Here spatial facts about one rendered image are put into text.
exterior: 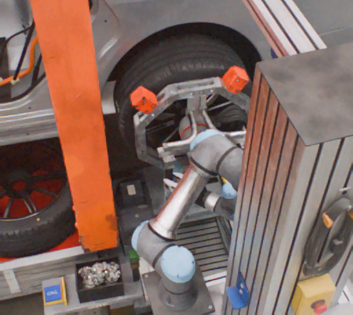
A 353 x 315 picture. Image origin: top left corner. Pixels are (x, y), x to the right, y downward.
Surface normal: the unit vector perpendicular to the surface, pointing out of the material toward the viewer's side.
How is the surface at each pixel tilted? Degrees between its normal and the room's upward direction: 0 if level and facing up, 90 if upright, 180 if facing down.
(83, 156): 90
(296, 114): 0
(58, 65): 90
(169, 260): 8
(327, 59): 0
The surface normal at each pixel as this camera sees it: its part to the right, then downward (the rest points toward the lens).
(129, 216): 0.00, -0.66
